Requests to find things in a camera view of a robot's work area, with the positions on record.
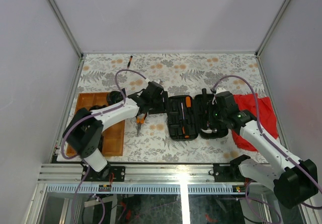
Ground claw hammer black handle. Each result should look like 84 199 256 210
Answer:
201 88 217 134

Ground black plastic tool case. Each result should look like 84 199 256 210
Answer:
167 93 228 141

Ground small precision screwdriver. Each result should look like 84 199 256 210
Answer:
127 55 133 69

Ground wooden compartment tray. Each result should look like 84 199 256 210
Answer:
75 92 125 157

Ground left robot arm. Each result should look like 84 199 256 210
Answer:
63 81 164 181

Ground aluminium front rail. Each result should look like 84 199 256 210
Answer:
37 162 309 194

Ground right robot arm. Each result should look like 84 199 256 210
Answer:
212 88 319 209

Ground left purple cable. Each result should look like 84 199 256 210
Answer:
61 69 151 224

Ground large orange screwdriver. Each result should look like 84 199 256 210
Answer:
181 119 190 138

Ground red cloth bag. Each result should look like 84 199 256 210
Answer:
231 93 279 152

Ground black orange handle screwdriver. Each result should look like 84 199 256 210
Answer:
181 96 192 119

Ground dark patterned rolled cloth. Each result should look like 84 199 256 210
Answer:
106 91 124 105

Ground orange long-nose pliers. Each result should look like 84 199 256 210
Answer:
136 113 147 136

